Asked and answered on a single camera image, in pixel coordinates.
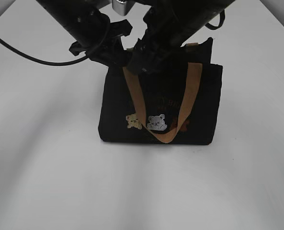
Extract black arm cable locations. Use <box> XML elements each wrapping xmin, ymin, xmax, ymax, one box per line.
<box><xmin>205</xmin><ymin>9</ymin><xmax>226</xmax><ymax>30</ymax></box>
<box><xmin>0</xmin><ymin>14</ymin><xmax>109</xmax><ymax>66</ymax></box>

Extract black tote bag tan straps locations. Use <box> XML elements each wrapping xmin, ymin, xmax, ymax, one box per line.
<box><xmin>98</xmin><ymin>37</ymin><xmax>223</xmax><ymax>146</ymax></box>

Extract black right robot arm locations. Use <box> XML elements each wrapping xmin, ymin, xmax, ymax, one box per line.
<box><xmin>126</xmin><ymin>0</ymin><xmax>234</xmax><ymax>75</ymax></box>

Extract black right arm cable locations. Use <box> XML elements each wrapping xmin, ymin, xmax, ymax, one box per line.
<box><xmin>205</xmin><ymin>9</ymin><xmax>226</xmax><ymax>30</ymax></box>

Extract silver metal bracket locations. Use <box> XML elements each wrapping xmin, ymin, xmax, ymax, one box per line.
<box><xmin>112</xmin><ymin>0</ymin><xmax>135</xmax><ymax>16</ymax></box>

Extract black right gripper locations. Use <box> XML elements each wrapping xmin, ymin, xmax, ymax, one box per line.
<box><xmin>126</xmin><ymin>14</ymin><xmax>183</xmax><ymax>75</ymax></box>

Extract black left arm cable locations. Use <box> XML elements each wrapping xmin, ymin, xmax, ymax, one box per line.
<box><xmin>0</xmin><ymin>14</ymin><xmax>109</xmax><ymax>66</ymax></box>

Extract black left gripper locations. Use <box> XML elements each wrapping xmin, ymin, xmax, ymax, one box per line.
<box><xmin>68</xmin><ymin>13</ymin><xmax>132</xmax><ymax>66</ymax></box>

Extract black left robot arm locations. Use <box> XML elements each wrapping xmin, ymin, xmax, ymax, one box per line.
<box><xmin>38</xmin><ymin>0</ymin><xmax>133</xmax><ymax>67</ymax></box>

